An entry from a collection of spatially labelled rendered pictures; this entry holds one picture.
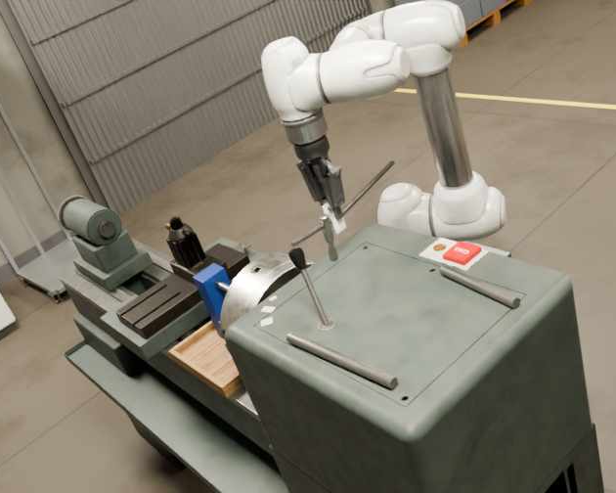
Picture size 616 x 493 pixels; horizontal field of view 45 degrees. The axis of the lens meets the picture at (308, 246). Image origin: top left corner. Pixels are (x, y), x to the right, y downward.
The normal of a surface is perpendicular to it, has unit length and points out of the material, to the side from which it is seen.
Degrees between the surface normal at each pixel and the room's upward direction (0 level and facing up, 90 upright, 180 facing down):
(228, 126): 90
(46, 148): 90
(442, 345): 0
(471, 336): 0
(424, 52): 101
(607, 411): 0
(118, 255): 90
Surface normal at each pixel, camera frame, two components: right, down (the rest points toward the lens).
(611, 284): -0.29, -0.82
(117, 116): 0.65, 0.22
